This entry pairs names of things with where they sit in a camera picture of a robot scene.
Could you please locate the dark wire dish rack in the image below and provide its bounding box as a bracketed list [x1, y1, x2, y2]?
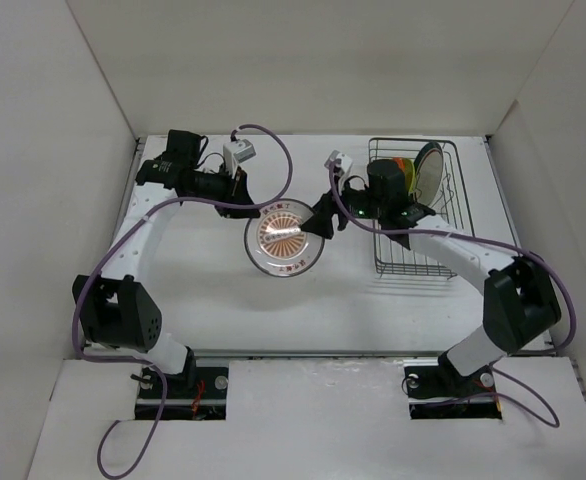
[366, 136, 480, 279]

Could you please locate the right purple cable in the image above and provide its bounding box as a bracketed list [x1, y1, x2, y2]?
[326, 167, 577, 429]

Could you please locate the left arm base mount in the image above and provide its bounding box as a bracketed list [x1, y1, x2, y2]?
[130, 365, 229, 421]

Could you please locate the white plate orange sunburst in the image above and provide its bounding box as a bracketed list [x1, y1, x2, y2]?
[244, 199, 325, 278]

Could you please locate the purple cable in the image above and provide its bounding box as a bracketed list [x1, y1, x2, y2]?
[326, 167, 577, 429]
[71, 123, 294, 479]

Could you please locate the green plastic plate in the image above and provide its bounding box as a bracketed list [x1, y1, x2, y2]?
[403, 158, 417, 195]

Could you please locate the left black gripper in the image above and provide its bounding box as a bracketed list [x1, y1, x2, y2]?
[186, 163, 261, 219]

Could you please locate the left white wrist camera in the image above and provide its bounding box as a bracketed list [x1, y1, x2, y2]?
[222, 140, 256, 176]

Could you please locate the orange plastic plate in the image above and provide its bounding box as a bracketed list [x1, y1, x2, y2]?
[393, 157, 410, 172]

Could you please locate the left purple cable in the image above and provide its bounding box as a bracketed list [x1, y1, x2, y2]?
[71, 123, 294, 479]

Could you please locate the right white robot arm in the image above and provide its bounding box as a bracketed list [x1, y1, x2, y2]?
[301, 152, 561, 399]

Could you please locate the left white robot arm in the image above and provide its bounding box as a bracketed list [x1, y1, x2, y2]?
[73, 130, 259, 397]

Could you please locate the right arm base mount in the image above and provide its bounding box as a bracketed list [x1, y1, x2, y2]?
[401, 362, 502, 420]

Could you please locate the white plate teal rim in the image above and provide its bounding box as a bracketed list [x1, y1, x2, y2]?
[413, 142, 444, 206]

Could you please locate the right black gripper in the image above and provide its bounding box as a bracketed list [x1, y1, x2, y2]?
[300, 176, 386, 240]

